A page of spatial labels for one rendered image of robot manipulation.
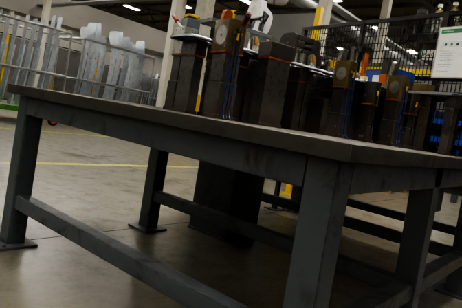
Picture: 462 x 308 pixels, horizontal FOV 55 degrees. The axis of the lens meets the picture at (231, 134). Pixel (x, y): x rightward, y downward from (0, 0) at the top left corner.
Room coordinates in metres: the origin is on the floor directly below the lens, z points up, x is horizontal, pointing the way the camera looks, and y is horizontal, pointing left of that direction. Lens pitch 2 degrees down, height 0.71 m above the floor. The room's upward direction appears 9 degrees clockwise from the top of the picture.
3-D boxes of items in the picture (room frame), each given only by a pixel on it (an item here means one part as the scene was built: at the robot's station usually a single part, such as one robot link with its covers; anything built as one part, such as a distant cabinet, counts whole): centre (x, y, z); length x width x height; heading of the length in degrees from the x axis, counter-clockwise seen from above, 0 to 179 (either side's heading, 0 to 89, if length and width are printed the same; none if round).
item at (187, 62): (1.78, 0.20, 0.84); 0.12 x 0.05 x 0.29; 34
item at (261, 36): (2.28, 0.06, 1.16); 0.37 x 0.14 x 0.02; 124
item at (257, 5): (2.35, -0.03, 1.29); 0.10 x 0.07 x 0.11; 44
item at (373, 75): (2.85, -0.92, 1.10); 0.30 x 0.17 x 0.13; 27
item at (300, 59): (2.36, -0.28, 0.95); 0.18 x 0.13 x 0.49; 124
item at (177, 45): (1.95, 0.27, 0.88); 0.12 x 0.07 x 0.36; 34
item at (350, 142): (2.40, -0.44, 0.68); 2.56 x 1.61 x 0.04; 140
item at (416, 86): (2.45, -1.00, 0.88); 0.08 x 0.08 x 0.36; 34
